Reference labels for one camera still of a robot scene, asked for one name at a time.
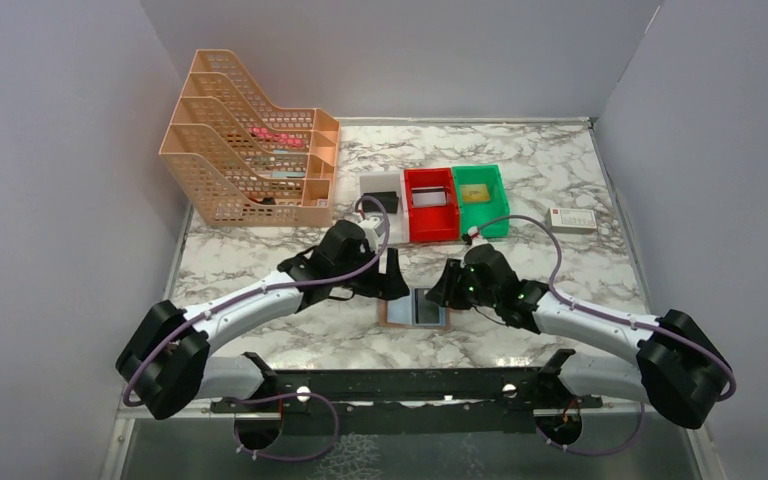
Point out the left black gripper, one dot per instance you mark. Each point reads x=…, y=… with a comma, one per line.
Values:
x=384, y=286

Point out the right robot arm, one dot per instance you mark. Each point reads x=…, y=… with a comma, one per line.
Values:
x=666, y=362

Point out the peach plastic file organizer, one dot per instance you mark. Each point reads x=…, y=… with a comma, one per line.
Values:
x=221, y=167

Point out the gold card in green bin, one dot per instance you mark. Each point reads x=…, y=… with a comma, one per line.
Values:
x=474, y=193

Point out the pink items in organizer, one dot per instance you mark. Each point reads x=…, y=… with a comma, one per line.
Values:
x=276, y=140

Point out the aluminium frame rail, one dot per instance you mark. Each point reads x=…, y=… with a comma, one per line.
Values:
x=236, y=381

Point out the white plastic bin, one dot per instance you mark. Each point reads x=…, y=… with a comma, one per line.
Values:
x=388, y=187

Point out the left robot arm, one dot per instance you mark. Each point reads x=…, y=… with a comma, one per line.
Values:
x=166, y=363

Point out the red plastic bin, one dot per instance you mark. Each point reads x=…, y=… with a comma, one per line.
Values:
x=433, y=211

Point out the black credit card from holder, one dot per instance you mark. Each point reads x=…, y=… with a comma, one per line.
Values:
x=386, y=201

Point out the white box with red label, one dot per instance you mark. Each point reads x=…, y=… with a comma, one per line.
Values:
x=572, y=221

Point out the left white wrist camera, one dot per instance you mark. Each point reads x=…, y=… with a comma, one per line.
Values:
x=374, y=229

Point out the green plastic bin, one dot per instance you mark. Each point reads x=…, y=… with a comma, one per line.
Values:
x=473, y=215

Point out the black mounting rail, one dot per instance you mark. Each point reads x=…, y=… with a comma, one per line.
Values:
x=313, y=416

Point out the light blue credit card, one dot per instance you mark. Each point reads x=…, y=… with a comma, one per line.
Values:
x=399, y=312

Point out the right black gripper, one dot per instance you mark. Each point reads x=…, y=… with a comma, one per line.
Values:
x=446, y=290

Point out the red black stamp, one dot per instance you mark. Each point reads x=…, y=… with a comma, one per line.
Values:
x=267, y=200

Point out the white card in red bin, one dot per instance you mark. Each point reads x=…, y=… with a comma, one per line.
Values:
x=429, y=197

